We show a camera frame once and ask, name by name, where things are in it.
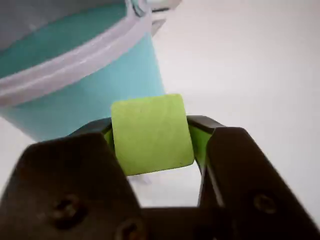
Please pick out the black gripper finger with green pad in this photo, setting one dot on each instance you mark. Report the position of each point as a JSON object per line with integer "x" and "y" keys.
{"x": 245, "y": 180}
{"x": 65, "y": 180}

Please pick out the green lego block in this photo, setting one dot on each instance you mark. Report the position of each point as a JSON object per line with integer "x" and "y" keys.
{"x": 150, "y": 135}

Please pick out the teal animal shaped bin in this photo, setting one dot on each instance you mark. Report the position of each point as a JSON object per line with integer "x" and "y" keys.
{"x": 75, "y": 100}

